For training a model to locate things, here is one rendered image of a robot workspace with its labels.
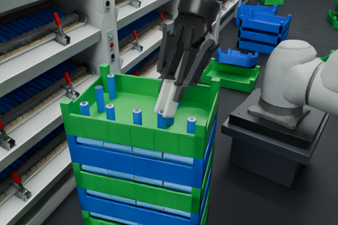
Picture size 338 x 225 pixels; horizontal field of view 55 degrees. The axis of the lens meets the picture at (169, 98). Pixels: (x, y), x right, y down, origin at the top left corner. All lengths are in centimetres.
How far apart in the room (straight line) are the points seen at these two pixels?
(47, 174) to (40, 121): 19
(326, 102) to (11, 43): 93
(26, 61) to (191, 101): 44
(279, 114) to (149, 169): 64
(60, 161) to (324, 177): 98
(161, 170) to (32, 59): 46
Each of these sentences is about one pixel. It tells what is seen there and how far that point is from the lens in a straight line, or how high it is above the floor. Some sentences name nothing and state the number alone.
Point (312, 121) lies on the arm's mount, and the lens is 128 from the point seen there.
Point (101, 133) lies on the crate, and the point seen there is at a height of 50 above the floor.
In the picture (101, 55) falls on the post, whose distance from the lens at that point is 116.
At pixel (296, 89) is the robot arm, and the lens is 115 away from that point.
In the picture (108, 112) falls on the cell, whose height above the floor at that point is 54.
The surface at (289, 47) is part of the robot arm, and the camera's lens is 115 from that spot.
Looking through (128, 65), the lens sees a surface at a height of 35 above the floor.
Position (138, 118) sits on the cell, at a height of 53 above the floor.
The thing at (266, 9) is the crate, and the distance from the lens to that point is 306.
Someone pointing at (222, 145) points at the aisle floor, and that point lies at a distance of 145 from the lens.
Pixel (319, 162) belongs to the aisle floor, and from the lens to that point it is 148.
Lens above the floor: 91
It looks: 31 degrees down
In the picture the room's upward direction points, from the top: straight up
